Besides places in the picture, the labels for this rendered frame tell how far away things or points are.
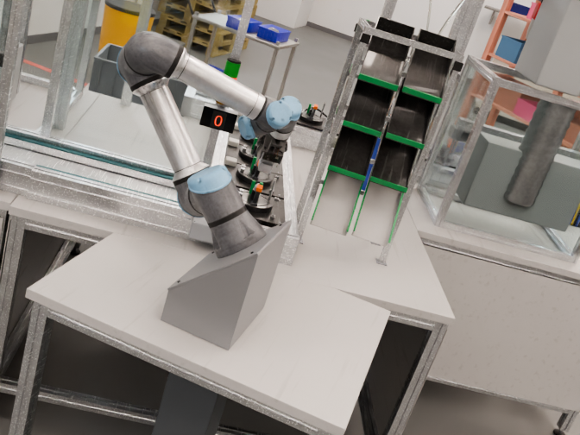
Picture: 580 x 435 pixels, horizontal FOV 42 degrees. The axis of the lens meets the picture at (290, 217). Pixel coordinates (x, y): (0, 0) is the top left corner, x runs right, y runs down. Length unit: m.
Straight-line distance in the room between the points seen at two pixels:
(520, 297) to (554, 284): 0.16
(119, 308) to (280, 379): 0.47
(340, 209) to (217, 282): 0.80
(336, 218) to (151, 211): 0.63
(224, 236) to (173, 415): 0.60
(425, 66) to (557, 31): 0.86
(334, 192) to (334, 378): 0.82
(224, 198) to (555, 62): 1.79
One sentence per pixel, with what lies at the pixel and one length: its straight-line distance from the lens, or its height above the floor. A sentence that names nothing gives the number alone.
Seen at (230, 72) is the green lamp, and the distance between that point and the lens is 2.62.
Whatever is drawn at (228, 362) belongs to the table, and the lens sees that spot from 1.99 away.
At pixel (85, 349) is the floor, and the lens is 3.40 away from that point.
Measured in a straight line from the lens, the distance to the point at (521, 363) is 3.75.
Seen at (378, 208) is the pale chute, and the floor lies 1.08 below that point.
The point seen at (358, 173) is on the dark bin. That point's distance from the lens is 2.57.
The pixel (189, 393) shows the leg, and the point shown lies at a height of 0.60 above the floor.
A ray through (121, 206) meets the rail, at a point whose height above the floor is 0.92.
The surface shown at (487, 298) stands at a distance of 3.51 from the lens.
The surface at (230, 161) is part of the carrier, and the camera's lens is 2.96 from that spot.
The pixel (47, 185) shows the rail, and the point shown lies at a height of 0.92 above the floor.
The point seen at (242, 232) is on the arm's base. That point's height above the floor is 1.12.
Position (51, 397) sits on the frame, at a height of 0.16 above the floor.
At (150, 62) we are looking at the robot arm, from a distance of 2.09.
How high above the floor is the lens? 1.96
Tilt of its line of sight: 22 degrees down
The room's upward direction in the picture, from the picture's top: 18 degrees clockwise
